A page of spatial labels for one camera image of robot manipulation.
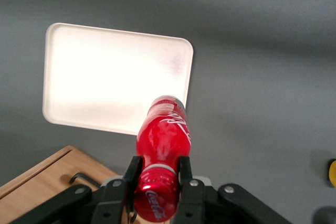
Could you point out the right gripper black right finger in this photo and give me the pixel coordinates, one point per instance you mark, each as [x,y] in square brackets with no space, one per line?
[193,203]

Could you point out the wooden drawer front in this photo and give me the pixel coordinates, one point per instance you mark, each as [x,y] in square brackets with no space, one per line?
[52,171]

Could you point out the red coke bottle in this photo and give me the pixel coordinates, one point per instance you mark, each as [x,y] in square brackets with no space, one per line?
[164,140]

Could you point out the cream plastic tray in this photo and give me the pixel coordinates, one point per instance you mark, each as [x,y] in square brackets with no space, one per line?
[110,77]

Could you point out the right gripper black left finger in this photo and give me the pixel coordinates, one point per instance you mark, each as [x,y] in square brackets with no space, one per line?
[113,200]

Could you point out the yellow lemon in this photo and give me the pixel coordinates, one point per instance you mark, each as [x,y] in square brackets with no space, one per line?
[333,172]

